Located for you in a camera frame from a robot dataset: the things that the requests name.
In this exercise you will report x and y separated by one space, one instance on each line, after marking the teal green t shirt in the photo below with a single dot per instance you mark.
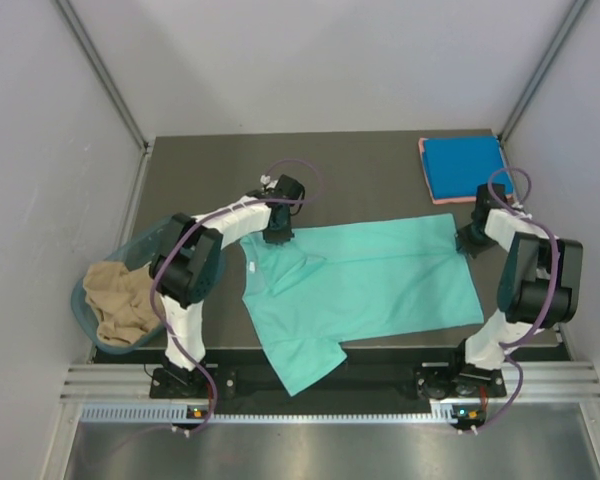
336 284

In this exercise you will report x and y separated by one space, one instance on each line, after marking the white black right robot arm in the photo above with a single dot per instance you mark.
538 288

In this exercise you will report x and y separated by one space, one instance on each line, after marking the folded pink t shirt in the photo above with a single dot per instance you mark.
427 185

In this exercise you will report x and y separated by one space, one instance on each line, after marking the left aluminium corner post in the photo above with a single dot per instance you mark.
77 28

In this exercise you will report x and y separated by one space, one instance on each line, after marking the aluminium corner post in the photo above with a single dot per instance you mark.
560 37
77 28

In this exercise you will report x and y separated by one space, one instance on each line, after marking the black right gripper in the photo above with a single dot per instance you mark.
465 243

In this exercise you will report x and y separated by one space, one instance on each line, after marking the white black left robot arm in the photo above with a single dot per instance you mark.
186 263

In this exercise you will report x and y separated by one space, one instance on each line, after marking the aluminium frame rail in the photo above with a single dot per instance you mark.
544 382

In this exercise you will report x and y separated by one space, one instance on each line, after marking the right aluminium corner post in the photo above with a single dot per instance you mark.
560 37

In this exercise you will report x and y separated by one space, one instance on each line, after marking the crumpled beige t shirt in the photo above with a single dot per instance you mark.
119 299

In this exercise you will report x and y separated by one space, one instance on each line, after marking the grey slotted cable duct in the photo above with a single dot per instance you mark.
188 414

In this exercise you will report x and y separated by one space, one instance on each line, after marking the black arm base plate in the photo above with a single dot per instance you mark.
389 376

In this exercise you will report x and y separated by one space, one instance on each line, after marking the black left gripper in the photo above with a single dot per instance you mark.
283 236

